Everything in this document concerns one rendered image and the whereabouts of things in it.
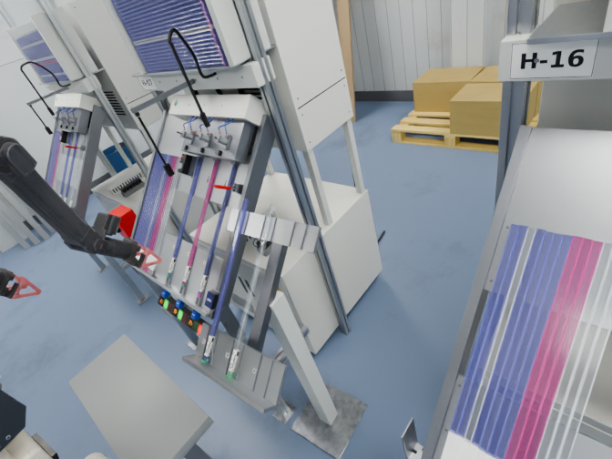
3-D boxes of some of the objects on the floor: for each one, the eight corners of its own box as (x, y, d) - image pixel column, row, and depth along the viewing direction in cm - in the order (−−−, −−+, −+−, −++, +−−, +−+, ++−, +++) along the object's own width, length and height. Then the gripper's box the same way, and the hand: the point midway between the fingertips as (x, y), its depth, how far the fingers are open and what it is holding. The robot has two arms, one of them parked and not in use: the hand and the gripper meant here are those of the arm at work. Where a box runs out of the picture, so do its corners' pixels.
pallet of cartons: (553, 111, 307) (560, 60, 282) (525, 156, 267) (532, 102, 243) (426, 108, 378) (424, 68, 354) (391, 144, 339) (384, 101, 314)
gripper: (96, 250, 116) (141, 260, 128) (115, 264, 107) (160, 272, 119) (105, 230, 116) (148, 241, 128) (124, 243, 107) (168, 253, 119)
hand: (152, 256), depth 123 cm, fingers open, 9 cm apart
